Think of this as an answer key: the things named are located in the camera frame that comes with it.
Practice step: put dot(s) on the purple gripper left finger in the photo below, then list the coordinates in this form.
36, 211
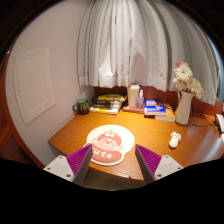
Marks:
73, 167

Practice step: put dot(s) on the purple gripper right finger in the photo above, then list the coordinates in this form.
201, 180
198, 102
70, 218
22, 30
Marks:
154, 166

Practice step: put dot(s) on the white computer mouse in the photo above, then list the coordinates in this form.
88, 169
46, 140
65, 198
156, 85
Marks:
175, 139

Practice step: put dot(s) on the round pink cartoon mouse pad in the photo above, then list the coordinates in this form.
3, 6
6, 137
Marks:
110, 144

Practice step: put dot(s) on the yellow book under blue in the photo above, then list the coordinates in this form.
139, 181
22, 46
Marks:
170, 116

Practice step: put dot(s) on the white ceramic vase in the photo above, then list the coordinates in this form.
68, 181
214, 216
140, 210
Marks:
182, 112

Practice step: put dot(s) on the dark green mug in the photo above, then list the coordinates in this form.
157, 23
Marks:
82, 107

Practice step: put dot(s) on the red flat book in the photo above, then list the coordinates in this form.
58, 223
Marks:
133, 109

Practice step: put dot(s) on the clear sanitizer bottle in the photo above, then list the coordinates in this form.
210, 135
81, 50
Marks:
140, 100

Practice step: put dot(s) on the stack of yellow black books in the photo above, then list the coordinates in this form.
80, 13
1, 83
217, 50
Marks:
107, 103

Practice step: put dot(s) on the beige tumbler cup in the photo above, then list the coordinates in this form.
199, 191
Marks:
133, 91

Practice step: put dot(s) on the white device at right edge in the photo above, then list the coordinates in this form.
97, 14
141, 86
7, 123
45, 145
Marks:
219, 120

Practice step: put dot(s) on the white flower bouquet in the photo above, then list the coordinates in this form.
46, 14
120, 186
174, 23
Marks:
184, 80

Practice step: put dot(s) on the white curtain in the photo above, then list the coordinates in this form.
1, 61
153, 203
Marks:
122, 42

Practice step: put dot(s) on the white wall panel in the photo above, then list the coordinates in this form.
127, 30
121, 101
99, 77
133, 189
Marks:
32, 84

